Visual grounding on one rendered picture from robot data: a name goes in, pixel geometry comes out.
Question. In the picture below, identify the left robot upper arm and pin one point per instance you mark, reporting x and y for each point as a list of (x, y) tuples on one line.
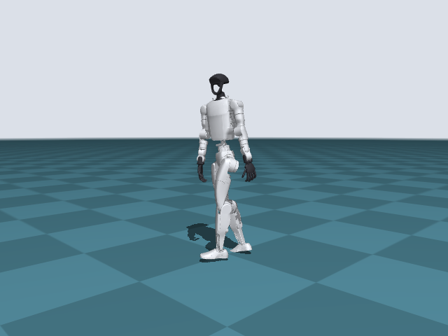
[(237, 107)]

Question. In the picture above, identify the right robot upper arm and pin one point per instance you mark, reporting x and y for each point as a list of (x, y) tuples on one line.
[(204, 134)]

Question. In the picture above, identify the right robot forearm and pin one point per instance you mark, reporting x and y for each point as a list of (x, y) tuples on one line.
[(202, 149)]

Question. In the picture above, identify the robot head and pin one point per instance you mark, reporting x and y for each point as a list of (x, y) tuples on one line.
[(218, 79)]

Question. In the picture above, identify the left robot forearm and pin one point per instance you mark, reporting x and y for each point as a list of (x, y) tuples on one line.
[(244, 145)]

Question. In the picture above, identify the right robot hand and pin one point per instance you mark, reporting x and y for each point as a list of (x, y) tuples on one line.
[(200, 169)]

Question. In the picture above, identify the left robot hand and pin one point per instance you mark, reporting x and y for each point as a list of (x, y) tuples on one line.
[(249, 169)]

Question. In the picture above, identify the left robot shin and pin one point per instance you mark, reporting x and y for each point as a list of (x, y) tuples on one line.
[(222, 225)]

